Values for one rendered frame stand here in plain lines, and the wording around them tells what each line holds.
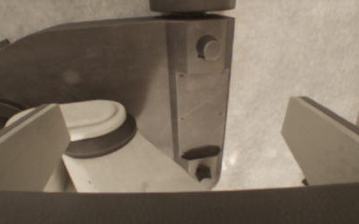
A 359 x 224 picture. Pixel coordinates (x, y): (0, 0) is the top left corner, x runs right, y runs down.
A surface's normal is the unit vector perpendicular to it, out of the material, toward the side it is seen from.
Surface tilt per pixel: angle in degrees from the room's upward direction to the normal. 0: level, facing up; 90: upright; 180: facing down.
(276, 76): 0
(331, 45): 0
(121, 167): 90
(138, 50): 0
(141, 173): 90
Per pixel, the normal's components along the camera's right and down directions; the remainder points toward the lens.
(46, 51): 0.20, 0.48
